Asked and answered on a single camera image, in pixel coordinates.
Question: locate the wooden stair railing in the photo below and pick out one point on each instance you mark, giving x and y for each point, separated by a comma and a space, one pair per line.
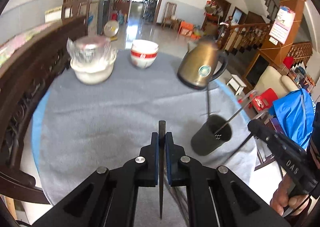
245, 36

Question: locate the grey tablecloth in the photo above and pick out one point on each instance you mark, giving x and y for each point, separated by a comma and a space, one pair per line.
100, 122

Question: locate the small white stool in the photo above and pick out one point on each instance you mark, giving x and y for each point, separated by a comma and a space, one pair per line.
236, 83

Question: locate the blue bag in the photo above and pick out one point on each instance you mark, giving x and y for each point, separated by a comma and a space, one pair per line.
292, 114

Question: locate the gold electric kettle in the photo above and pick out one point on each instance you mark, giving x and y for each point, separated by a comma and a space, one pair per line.
197, 66

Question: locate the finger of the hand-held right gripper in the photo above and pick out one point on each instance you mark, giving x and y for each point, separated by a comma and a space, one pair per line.
261, 130

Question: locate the white pot with wrapped lid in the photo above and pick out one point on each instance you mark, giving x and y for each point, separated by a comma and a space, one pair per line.
92, 69

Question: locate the red plastic stool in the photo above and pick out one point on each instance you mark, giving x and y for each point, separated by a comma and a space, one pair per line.
265, 99

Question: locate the dark carved wooden bench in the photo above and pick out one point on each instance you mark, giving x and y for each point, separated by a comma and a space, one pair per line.
25, 79

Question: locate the beige armchair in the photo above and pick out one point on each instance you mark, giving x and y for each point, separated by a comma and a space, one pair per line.
270, 79

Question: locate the dark grey utensil holder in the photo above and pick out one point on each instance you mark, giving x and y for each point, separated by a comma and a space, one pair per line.
210, 142

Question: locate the round white disc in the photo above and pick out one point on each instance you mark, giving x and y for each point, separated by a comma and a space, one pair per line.
111, 28

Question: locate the dark chopstick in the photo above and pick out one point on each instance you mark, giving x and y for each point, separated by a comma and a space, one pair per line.
240, 147
162, 127
208, 102
235, 115

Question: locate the cardboard box with blue print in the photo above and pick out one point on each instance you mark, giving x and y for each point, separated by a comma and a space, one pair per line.
92, 19

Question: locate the wall calendar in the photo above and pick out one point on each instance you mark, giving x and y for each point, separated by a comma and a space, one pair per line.
281, 25

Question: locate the person's right hand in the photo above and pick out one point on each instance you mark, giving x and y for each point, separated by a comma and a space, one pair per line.
281, 199

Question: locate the blue table cover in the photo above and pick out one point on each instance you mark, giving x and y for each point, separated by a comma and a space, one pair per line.
36, 122

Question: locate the wooden chair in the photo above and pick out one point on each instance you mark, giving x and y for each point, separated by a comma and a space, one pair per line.
170, 15

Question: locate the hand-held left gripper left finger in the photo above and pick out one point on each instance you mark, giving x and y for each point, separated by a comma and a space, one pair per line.
155, 157

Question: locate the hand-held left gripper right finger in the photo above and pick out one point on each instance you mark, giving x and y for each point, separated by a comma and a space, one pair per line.
168, 157

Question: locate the orange box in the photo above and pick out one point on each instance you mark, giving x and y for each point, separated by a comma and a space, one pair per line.
186, 28

